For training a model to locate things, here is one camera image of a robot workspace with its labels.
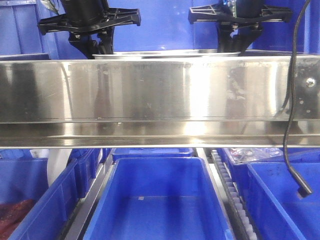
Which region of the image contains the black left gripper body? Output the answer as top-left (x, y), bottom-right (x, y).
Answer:
top-left (38, 0), bottom-right (141, 35)

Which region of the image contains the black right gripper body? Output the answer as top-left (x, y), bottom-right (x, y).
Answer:
top-left (188, 0), bottom-right (293, 31)

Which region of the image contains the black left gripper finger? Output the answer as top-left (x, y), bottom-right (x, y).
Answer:
top-left (68, 27), bottom-right (115, 59)

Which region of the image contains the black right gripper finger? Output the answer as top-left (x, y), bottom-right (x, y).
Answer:
top-left (216, 23), bottom-right (263, 53)

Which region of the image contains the silver metal tray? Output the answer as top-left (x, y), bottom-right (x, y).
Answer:
top-left (92, 49), bottom-right (241, 60)

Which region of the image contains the blue plastic bin upper centre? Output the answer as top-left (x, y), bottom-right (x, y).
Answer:
top-left (108, 0), bottom-right (218, 52)

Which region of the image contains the blue bin rear centre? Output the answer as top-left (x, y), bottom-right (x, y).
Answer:
top-left (112, 147), bottom-right (194, 161)

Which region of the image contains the blue bin rear left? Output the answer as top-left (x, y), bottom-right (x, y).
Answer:
top-left (69, 148), bottom-right (111, 199)

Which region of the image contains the blue bin rear right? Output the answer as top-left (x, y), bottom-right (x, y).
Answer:
top-left (217, 147), bottom-right (320, 198)

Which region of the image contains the blue bin lower centre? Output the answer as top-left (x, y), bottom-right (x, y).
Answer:
top-left (84, 157), bottom-right (234, 240)

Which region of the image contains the blue bin lower left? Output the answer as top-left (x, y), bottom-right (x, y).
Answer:
top-left (0, 158), bottom-right (79, 240)

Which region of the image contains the blue bin lower right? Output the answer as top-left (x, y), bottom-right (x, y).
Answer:
top-left (245, 162), bottom-right (320, 240)

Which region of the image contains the roller track lower right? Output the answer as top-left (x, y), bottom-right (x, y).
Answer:
top-left (210, 149), bottom-right (258, 240)

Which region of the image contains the stainless steel shelf front rail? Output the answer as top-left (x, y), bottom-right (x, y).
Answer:
top-left (0, 55), bottom-right (320, 149)

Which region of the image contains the steel rail bolt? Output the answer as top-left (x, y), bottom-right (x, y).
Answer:
top-left (305, 77), bottom-right (316, 88)

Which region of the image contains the black hanging cable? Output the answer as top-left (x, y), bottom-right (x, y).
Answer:
top-left (282, 0), bottom-right (313, 200)

